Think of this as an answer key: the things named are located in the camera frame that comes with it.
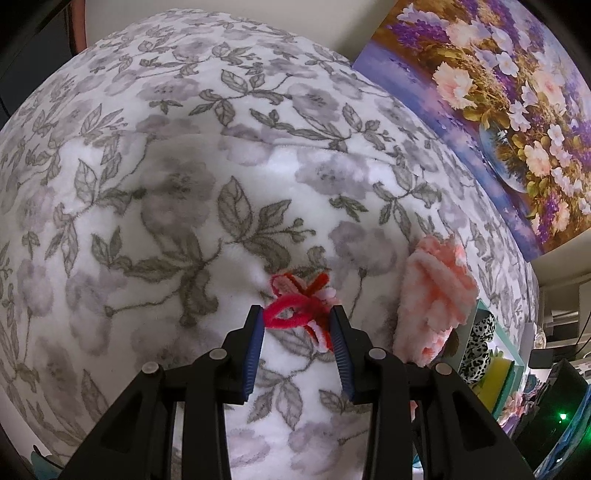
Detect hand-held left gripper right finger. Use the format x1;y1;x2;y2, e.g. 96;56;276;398
327;305;527;480

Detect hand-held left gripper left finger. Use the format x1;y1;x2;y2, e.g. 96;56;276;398
58;305;266;480

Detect red pink pipe cleaners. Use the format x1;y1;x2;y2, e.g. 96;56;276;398
263;271;341;354

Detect yellow green sponge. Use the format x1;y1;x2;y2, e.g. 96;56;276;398
473;357;515;409

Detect teal-edged white box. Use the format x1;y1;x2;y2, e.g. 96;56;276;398
455;298;529;418

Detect leopard print scrunchie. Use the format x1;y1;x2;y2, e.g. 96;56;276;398
457;311;497;384

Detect pink white fluffy cloth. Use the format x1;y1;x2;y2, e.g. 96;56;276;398
396;234;478;367

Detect black power adapter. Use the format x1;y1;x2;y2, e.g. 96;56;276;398
529;348;555;370

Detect white wooden shelf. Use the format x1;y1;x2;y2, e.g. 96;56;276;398
531;277;591;361

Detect grey floral blanket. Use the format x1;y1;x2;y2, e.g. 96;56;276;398
0;9;539;480

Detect floral canvas painting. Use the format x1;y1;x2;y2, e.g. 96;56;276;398
352;0;591;261

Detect dark furniture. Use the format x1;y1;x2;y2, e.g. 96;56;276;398
0;0;88;121

